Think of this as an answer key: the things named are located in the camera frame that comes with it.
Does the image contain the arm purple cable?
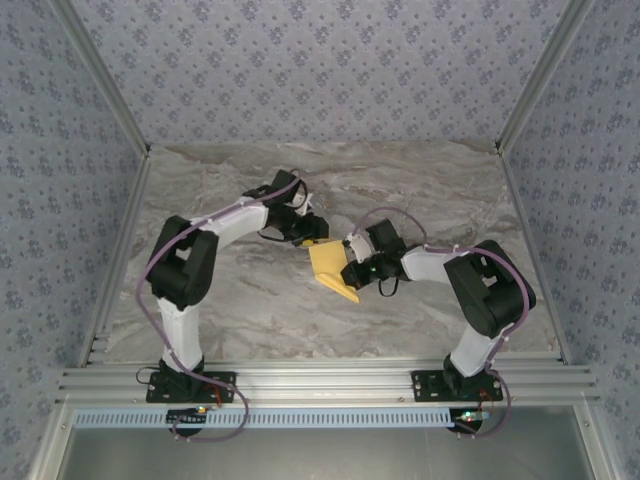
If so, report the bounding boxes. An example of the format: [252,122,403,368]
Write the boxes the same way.
[352,207,536,439]
[137,169,307,444]

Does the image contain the right aluminium frame post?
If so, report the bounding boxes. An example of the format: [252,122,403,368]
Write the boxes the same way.
[493,0,599,156]

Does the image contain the aluminium side rail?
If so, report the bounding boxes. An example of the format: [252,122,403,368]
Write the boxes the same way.
[498,149,574,365]
[77,152,152,369]

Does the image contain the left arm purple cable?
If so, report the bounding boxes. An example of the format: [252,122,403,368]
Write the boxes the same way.
[137,169,307,444]

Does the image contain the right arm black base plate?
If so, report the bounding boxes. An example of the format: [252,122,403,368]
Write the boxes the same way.
[410,369,503,403]

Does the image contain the grey metal sheet panel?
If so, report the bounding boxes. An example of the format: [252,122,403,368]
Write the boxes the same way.
[29,403,621,480]

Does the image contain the right aluminium side rail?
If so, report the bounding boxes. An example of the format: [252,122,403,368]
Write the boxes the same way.
[498,149,574,365]

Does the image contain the aluminium mounting beam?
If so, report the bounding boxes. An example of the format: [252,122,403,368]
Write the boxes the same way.
[55,363,601,404]

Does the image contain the left aluminium frame post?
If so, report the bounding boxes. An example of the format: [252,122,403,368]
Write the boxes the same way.
[48,0,153,159]

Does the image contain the left aluminium side rail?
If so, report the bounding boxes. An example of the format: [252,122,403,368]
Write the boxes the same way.
[77,152,152,369]

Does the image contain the right small controller board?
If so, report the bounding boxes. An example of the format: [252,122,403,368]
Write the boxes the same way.
[448,408,490,434]

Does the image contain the small controller board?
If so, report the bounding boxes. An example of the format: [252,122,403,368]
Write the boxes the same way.
[166,407,209,428]
[448,408,490,434]

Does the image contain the aluminium frame post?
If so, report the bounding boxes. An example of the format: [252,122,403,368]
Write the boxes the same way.
[48,0,153,159]
[493,0,599,156]

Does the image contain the yellow paper sheet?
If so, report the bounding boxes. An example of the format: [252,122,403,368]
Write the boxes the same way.
[308,238,361,305]

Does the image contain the left small controller board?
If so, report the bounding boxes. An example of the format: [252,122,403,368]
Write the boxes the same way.
[166,407,209,428]

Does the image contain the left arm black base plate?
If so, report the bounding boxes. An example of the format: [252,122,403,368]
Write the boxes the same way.
[145,370,238,404]

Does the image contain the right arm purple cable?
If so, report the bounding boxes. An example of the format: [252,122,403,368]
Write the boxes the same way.
[352,207,536,439]

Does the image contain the grey slotted cable duct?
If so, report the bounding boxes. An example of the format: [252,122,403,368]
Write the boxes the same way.
[73,407,457,430]

